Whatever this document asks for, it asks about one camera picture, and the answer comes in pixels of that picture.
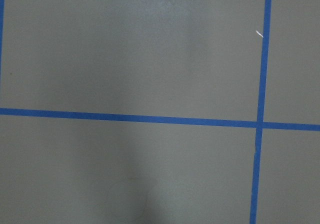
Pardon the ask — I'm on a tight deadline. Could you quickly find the brown table cover mat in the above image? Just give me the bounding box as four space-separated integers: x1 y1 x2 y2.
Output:
0 0 320 224

